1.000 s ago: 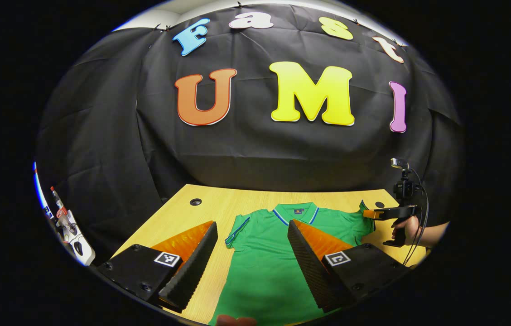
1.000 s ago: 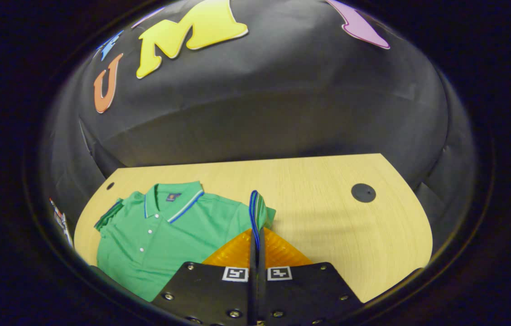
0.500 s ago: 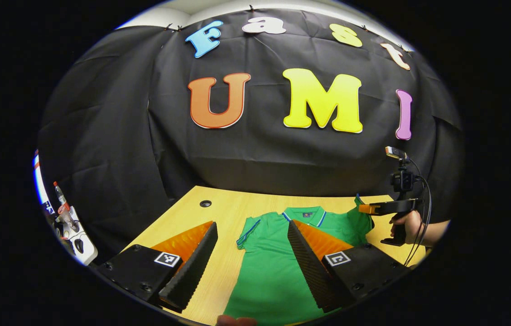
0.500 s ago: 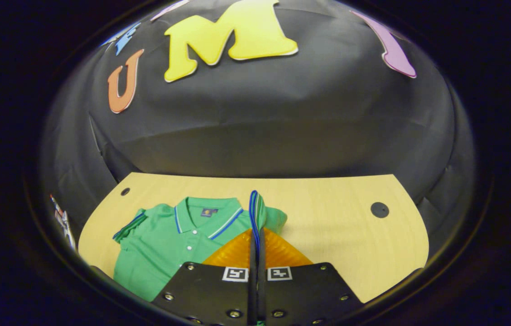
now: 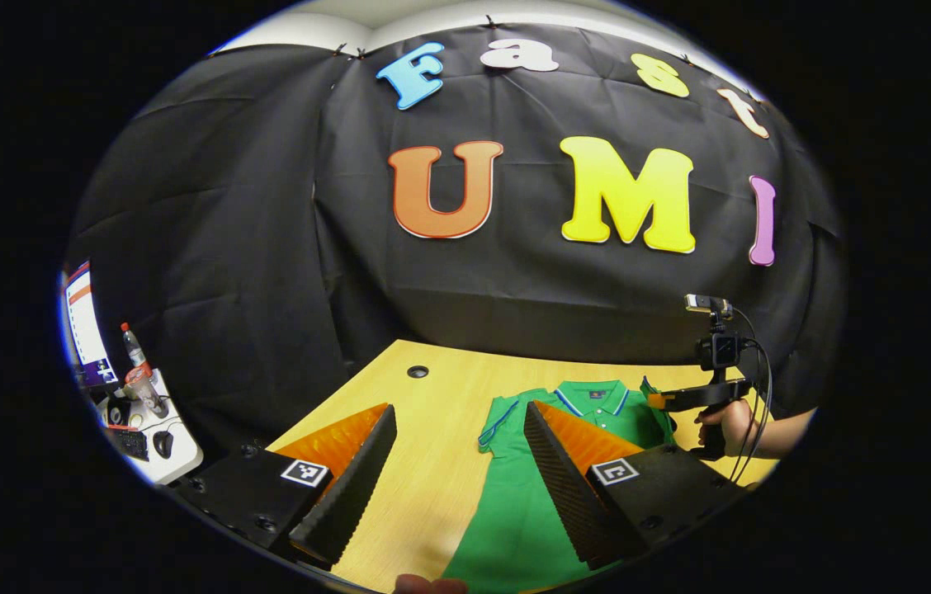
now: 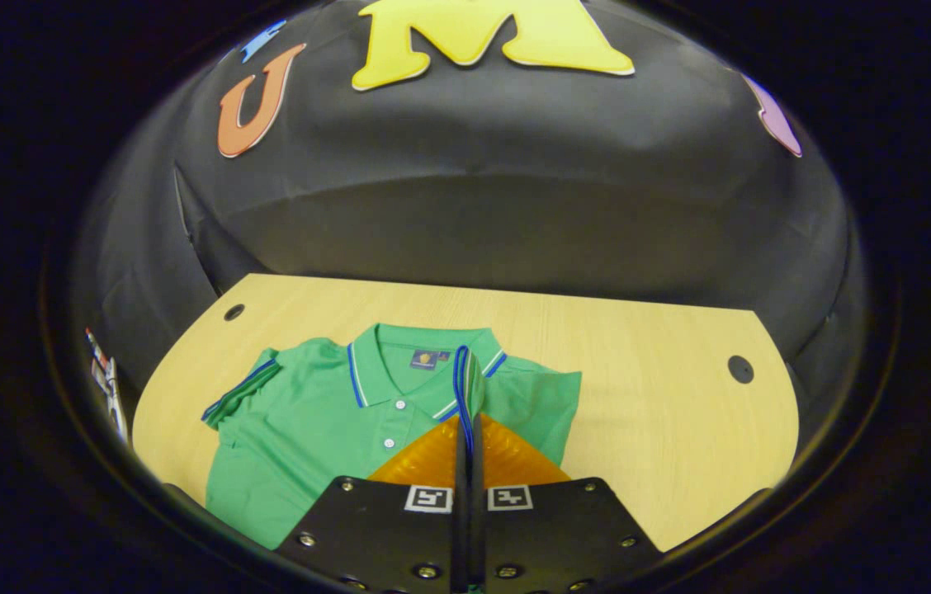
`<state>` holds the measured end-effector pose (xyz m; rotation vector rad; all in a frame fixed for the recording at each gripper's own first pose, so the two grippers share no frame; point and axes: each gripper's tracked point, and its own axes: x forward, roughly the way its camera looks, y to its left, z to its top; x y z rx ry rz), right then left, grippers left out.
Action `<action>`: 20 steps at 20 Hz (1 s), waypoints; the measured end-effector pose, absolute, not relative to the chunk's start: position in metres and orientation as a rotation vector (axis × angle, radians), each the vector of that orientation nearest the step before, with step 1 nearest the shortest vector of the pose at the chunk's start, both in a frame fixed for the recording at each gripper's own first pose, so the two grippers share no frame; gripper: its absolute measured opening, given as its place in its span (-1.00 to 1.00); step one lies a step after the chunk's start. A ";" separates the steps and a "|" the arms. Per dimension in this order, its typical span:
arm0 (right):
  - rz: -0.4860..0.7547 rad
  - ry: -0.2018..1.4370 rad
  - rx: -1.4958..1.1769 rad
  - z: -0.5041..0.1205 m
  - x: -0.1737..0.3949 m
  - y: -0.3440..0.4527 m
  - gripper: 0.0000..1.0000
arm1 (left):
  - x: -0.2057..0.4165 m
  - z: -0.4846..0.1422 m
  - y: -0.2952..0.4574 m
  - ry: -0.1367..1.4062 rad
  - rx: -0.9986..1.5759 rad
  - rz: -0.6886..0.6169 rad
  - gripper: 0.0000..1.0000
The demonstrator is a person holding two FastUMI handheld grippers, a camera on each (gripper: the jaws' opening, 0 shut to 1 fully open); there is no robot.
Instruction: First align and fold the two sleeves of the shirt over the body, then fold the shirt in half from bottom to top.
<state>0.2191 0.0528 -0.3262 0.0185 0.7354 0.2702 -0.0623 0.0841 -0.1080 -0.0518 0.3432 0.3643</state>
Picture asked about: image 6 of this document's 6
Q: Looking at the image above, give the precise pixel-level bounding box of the green T-shirt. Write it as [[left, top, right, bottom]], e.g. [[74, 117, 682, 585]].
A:
[[201, 322, 584, 552]]

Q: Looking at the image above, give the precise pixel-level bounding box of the person's white printed clothing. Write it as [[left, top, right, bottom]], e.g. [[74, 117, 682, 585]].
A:
[[86, 328, 130, 446]]

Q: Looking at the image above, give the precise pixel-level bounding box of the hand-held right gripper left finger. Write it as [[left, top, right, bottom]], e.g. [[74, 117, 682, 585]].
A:
[[274, 415, 468, 594]]

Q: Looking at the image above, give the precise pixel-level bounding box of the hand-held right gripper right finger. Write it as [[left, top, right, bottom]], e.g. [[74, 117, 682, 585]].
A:
[[468, 412, 666, 594]]

